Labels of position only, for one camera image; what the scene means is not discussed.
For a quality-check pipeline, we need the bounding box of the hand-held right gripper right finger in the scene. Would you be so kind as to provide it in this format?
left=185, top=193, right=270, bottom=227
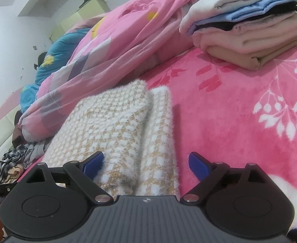
left=180, top=152, right=274, bottom=204

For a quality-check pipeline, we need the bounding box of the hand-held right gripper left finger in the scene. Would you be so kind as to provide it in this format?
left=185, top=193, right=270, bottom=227
left=23, top=151, right=113, bottom=204

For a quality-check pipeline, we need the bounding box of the beige white checked knit sweater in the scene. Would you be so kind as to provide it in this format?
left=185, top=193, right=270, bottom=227
left=41, top=79, right=181, bottom=197

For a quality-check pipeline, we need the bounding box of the tan crumpled garment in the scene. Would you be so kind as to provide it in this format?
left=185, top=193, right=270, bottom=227
left=7, top=164, right=25, bottom=181

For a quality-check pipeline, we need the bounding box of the grey garment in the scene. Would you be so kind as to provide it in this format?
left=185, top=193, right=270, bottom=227
left=24, top=137, right=53, bottom=163

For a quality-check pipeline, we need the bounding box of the pink flower print blanket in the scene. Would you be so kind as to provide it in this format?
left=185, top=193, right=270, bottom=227
left=134, top=30, right=297, bottom=243

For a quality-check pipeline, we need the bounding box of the teal blue quilt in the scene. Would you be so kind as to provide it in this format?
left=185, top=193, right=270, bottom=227
left=20, top=27, right=92, bottom=113

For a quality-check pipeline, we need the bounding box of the beige folded garment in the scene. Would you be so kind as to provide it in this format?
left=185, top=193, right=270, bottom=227
left=206, top=34, right=297, bottom=72

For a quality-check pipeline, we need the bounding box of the pink floral quilt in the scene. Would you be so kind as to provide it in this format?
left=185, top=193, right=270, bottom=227
left=19, top=0, right=225, bottom=143

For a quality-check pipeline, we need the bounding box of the pale yellow wardrobe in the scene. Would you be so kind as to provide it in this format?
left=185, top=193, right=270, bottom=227
left=49, top=0, right=111, bottom=44

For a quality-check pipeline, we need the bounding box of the white folded garment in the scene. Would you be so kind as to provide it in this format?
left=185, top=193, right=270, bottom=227
left=179, top=0, right=289, bottom=35

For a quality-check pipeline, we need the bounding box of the black folded garment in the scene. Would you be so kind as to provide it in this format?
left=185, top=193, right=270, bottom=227
left=193, top=1, right=297, bottom=31

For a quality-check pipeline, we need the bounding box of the light blue folded garment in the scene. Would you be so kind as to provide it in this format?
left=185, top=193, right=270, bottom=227
left=187, top=0, right=297, bottom=35

